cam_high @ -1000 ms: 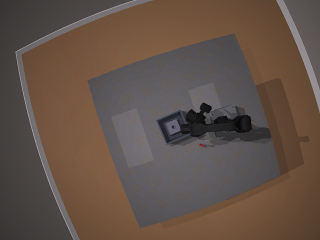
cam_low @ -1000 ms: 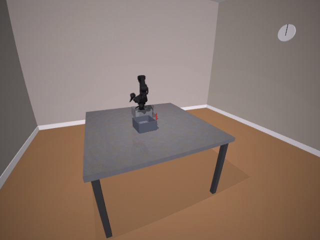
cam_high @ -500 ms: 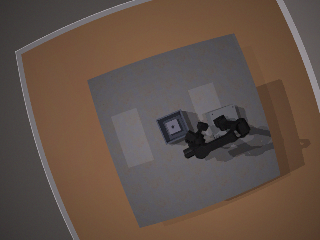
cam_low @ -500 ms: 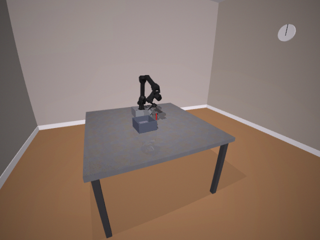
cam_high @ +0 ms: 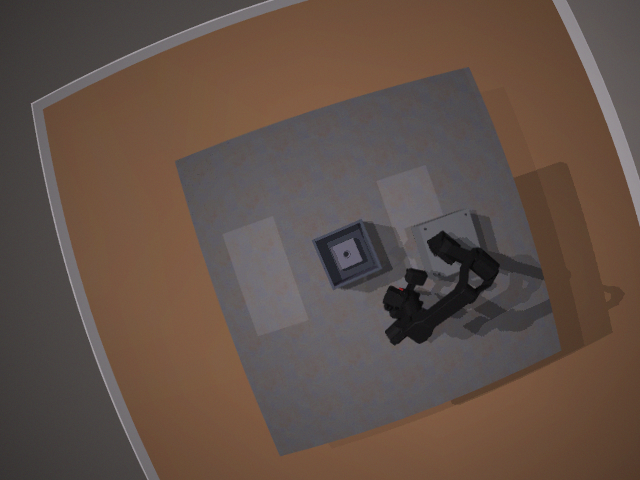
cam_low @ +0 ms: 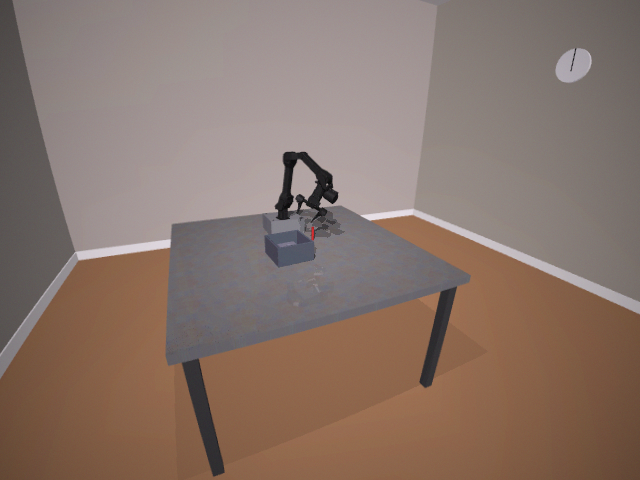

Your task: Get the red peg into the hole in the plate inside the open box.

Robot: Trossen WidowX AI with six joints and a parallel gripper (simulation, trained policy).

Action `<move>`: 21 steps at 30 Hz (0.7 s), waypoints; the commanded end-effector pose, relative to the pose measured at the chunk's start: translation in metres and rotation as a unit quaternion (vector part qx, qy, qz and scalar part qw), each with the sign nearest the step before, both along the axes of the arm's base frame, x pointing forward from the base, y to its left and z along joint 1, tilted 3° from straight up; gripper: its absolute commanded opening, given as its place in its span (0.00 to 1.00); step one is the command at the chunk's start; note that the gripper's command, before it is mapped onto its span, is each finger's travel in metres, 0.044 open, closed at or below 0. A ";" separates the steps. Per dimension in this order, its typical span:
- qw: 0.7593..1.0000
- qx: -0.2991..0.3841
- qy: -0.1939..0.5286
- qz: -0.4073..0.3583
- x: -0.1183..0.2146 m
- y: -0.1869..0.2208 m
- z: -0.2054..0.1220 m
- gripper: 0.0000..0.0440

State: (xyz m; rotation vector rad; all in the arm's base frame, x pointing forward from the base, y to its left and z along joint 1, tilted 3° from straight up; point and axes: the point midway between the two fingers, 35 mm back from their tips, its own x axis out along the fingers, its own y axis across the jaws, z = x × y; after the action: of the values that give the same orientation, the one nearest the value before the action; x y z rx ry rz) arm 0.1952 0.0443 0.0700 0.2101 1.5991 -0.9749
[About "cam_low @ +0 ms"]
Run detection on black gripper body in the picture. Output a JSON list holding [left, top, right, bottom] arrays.
[[295, 191, 327, 216]]

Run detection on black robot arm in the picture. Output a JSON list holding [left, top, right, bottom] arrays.
[[275, 152, 339, 220]]

